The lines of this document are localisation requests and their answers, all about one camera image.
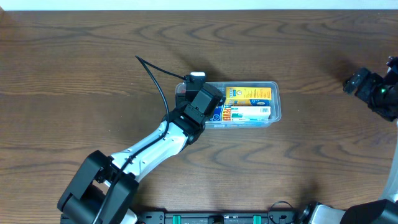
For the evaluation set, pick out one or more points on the yellow cough syrup box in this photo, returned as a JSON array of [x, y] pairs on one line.
[[248, 96]]

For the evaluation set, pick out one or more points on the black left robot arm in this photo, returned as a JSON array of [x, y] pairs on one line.
[[103, 188]]

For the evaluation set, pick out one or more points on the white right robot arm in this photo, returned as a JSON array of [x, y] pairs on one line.
[[384, 208]]

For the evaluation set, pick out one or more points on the white Panadol box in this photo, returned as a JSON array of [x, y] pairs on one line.
[[250, 113]]

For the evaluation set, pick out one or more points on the black mounting rail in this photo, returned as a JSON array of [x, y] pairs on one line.
[[278, 217]]

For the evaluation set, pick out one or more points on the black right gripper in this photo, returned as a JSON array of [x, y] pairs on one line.
[[351, 83]]

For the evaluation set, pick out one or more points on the blue cooling patch box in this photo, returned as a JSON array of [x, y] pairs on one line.
[[222, 113]]

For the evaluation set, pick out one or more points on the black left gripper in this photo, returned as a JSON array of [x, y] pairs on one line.
[[184, 102]]

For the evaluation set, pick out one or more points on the clear plastic container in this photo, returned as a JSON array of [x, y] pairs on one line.
[[275, 116]]

